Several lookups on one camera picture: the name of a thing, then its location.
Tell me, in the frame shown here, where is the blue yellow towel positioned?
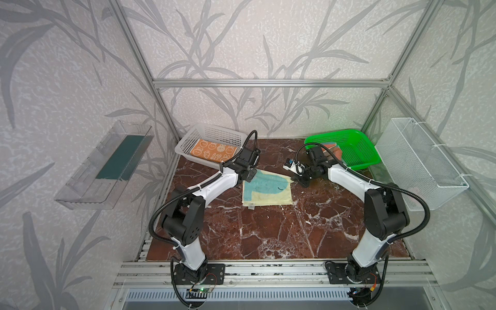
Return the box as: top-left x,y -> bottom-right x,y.
242,169 -> 293,207

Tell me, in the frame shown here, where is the orange bunny pattern towel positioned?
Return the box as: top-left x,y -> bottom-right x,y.
190,139 -> 238,164

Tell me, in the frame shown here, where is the brown pink striped towel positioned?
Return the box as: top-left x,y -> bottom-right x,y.
322,142 -> 342,160

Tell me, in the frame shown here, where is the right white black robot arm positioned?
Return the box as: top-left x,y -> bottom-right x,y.
284,146 -> 409,284

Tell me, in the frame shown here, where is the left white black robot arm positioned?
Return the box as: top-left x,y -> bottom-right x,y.
161,148 -> 260,284

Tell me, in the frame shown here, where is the white plastic basket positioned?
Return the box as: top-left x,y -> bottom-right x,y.
174,123 -> 247,169

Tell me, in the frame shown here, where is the green plastic basket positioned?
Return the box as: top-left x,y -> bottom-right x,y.
304,129 -> 381,171

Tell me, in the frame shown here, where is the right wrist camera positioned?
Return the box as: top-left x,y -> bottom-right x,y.
283,158 -> 306,176

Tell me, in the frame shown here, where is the white wire mesh basket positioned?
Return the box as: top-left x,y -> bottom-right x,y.
376,118 -> 469,211

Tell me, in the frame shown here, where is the pink object in wire basket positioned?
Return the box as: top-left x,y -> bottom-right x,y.
406,187 -> 426,207

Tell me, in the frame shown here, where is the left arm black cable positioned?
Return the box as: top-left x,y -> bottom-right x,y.
148,129 -> 260,309

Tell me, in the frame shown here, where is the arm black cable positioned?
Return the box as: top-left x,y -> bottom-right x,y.
148,129 -> 260,309
294,142 -> 431,307

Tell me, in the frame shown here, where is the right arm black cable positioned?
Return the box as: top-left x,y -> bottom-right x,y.
294,142 -> 431,307

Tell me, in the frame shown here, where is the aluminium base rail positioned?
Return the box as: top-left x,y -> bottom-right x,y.
107,259 -> 437,309

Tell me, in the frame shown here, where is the clear acrylic wall shelf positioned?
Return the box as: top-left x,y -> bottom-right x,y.
54,121 -> 154,211

